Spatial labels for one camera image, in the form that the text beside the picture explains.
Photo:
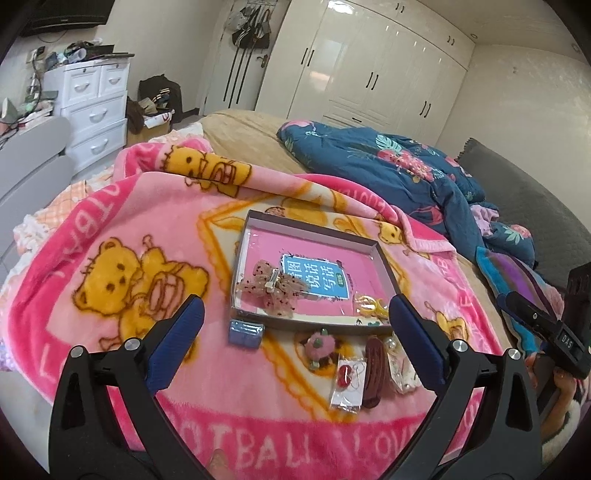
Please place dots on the white door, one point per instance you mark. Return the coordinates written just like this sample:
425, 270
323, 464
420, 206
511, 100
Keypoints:
221, 69

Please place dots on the small blue packet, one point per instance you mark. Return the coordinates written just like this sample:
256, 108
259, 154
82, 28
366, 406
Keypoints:
244, 333

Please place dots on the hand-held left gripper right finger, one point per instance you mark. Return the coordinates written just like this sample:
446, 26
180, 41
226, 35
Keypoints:
415, 341

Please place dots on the shallow cardboard box pink bottom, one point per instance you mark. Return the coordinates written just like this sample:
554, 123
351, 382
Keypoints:
323, 249

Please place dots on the orange checkered cloth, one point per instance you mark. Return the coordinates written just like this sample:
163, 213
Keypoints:
46, 212

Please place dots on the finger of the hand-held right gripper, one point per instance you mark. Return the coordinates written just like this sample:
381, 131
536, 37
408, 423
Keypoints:
533, 316

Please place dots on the open cardboard box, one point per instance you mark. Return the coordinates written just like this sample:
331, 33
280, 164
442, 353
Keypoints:
147, 129

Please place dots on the hanging dark bags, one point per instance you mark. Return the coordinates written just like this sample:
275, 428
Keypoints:
251, 27

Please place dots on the pink bear printed blanket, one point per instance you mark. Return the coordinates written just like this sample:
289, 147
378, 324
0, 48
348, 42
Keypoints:
138, 221

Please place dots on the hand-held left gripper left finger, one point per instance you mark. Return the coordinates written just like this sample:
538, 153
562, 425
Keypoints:
180, 332

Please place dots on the blue floral quilt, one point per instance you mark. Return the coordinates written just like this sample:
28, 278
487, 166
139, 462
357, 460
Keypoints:
369, 166

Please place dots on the light grey furniture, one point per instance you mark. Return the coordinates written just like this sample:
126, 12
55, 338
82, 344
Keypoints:
27, 157

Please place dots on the beige bed sheet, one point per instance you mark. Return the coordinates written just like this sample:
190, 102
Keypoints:
249, 134

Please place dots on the pink fuzzy green hair clip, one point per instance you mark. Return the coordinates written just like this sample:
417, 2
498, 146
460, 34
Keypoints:
321, 347

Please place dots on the black television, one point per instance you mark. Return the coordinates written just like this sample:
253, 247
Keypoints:
64, 11

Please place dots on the red earrings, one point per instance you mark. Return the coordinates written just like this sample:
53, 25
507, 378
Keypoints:
346, 383

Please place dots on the black bag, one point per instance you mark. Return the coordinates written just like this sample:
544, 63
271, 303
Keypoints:
159, 92

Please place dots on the brown hair clip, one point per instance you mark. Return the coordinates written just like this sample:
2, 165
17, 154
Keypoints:
374, 369

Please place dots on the white chest of drawers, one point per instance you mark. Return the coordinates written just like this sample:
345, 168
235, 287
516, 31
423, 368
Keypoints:
92, 110

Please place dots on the pearl earrings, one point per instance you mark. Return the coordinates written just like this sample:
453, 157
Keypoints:
401, 367

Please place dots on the clutter pile on drawers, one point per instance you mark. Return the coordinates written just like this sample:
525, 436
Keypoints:
78, 51

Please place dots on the pink mesh bow hair clip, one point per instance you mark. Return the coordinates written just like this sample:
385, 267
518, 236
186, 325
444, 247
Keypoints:
272, 286

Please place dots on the purple cloth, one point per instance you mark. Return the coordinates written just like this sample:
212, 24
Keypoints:
485, 219

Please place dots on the grey headboard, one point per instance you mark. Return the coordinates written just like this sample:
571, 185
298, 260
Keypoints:
531, 194

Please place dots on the person's right hand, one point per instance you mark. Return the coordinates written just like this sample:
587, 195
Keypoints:
562, 385

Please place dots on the white wardrobe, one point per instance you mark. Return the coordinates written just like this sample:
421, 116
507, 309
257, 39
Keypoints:
369, 60

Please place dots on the striped colourful cloth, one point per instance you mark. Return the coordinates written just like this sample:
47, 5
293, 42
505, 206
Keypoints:
508, 277

